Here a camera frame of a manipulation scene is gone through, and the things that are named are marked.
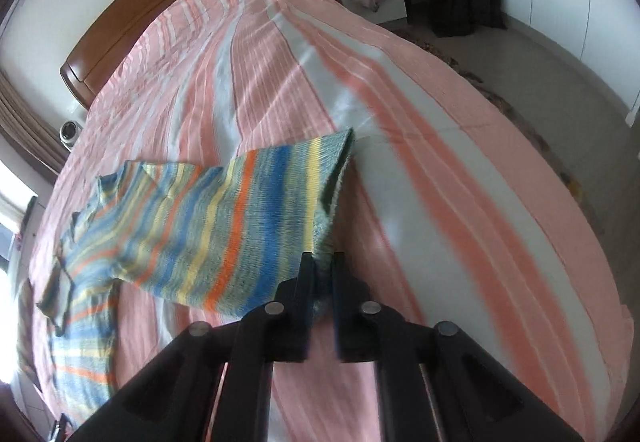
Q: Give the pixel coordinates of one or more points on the wooden headboard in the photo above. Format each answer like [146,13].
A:
[150,12]

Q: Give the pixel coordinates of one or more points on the beige curtain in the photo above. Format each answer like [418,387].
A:
[25,122]

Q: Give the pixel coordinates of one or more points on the small white camera device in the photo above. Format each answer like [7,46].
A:
[68,132]

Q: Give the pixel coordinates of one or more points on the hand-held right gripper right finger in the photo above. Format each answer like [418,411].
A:
[340,294]

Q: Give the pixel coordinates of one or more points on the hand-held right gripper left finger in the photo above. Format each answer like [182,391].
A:
[302,294]

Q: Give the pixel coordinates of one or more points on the window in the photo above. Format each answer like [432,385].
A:
[12,222]

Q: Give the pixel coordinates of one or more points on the pink striped bed blanket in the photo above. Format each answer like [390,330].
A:
[450,222]

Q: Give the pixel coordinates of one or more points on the multicolour striped towel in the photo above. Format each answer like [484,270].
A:
[225,232]

